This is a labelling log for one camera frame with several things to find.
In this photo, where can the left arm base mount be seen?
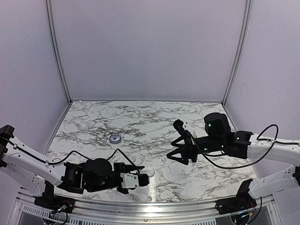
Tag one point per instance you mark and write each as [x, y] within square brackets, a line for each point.
[59, 209]

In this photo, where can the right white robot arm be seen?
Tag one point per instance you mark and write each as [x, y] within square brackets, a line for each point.
[281, 150]

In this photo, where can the left aluminium corner post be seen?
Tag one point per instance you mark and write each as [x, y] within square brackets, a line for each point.
[56, 53]

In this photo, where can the white earbud charging case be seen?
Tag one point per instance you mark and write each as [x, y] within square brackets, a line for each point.
[150, 171]

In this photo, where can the blue earbud charging case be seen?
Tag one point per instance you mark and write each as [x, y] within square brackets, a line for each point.
[115, 139]

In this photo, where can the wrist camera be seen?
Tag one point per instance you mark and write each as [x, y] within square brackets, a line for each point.
[183, 128]
[130, 180]

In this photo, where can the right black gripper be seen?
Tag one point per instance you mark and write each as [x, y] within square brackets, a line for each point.
[183, 151]

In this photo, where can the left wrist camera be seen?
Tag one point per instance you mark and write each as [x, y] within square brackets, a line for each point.
[130, 180]

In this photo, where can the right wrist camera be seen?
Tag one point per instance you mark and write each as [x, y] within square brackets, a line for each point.
[183, 128]

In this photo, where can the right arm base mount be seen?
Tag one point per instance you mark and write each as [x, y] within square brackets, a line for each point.
[242, 209]

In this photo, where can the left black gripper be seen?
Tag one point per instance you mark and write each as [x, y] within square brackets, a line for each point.
[127, 168]

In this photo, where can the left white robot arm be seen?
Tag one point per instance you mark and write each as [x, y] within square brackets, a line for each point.
[40, 175]

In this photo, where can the aluminium front rail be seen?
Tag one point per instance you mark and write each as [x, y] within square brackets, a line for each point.
[96, 212]

